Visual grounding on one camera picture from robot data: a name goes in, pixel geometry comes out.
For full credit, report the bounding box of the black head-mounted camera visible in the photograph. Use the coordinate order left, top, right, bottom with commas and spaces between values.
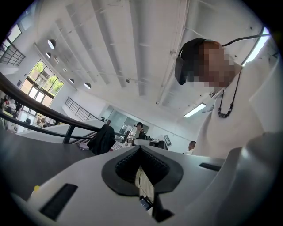
174, 38, 214, 86

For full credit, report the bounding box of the black draped jacket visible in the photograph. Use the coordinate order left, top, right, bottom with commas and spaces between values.
87, 124, 116, 156

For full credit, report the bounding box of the large window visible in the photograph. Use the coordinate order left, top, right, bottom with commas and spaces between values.
21, 59, 65, 106

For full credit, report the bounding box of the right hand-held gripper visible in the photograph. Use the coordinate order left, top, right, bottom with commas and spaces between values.
134, 134, 173, 151

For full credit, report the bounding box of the dark curved stair railing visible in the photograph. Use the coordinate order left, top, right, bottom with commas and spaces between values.
0, 72, 129, 145

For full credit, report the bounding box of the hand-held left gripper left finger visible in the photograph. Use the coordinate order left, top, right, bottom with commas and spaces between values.
13, 146, 155, 226

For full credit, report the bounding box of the long ceiling light panel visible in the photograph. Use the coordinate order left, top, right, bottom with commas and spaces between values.
183, 102, 207, 118

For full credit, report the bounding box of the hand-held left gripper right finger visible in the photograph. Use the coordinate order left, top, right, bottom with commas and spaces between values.
140, 146, 229, 215

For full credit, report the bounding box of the black headset cable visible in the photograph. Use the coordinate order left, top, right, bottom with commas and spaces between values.
221, 26, 266, 47

